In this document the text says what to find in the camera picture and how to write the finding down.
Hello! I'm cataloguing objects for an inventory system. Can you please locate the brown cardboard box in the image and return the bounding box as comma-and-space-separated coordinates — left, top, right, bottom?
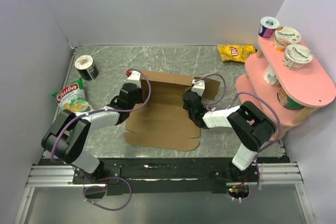
123, 70, 221, 152

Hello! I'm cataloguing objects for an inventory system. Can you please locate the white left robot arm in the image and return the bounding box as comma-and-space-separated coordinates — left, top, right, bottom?
41, 83, 143, 183

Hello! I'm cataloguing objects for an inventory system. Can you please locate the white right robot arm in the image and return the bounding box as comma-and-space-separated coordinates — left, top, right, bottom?
182, 90, 276, 182

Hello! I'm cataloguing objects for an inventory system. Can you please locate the black can white lid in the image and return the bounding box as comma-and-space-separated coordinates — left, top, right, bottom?
75, 55, 99, 81

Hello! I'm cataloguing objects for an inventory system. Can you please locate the green Chuba chips bag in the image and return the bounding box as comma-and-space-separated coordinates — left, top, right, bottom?
52, 78, 93, 113

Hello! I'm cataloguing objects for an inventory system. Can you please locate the yellow Lays chips bag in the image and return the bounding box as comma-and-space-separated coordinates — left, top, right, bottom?
217, 45, 256, 63

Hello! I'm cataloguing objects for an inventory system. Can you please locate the white cup middle shelf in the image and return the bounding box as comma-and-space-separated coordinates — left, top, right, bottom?
263, 65, 281, 87

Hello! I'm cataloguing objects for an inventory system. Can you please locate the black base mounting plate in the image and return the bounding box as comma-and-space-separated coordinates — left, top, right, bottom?
37, 156, 291, 199

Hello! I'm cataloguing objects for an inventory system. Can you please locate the green can lower shelf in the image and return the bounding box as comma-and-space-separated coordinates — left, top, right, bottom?
277, 88, 304, 110

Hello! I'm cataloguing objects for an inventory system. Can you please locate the pink three-tier shelf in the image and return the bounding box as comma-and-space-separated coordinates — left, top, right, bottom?
235, 37, 335, 135

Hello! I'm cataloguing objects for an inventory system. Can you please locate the purple white yogurt cup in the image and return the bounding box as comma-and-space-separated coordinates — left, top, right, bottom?
258, 16, 280, 39

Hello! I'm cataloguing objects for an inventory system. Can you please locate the Chobani yogurt cup rear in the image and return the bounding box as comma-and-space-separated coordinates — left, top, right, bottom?
274, 26, 301, 51

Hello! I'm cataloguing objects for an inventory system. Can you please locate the chobani yogurt cup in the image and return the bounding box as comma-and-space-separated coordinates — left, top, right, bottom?
274, 26, 301, 51
282, 44, 313, 71

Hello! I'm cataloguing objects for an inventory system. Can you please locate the Chobani yogurt cup front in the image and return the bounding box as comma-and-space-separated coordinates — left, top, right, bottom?
282, 44, 313, 71

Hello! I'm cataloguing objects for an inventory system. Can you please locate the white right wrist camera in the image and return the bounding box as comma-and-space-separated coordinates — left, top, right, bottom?
191, 79, 205, 97

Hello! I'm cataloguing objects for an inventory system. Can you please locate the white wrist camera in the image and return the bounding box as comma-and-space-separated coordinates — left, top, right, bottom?
126, 70, 141, 85
191, 79, 205, 97

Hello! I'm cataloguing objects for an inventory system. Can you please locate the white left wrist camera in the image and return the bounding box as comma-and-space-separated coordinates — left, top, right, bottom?
126, 70, 141, 85

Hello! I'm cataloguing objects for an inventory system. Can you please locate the aluminium rail frame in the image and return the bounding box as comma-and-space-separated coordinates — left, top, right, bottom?
14, 140, 316, 224

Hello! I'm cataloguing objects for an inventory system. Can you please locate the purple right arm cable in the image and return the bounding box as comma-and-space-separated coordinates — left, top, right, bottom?
194, 73, 283, 201

